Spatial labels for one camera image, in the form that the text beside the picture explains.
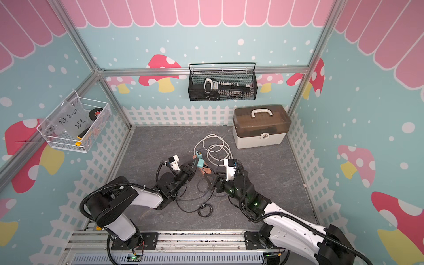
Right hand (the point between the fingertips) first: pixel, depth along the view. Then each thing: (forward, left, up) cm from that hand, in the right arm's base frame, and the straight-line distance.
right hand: (209, 175), depth 73 cm
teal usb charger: (+8, +5, -3) cm, 10 cm away
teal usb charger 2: (+20, +7, -14) cm, 25 cm away
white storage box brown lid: (+31, -29, 0) cm, 42 cm away
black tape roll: (+27, +56, +14) cm, 64 cm away
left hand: (+9, +4, -4) cm, 11 cm away
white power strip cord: (+28, -5, -19) cm, 34 cm away
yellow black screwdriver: (-17, +53, -19) cm, 59 cm away
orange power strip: (+13, +4, -17) cm, 22 cm away
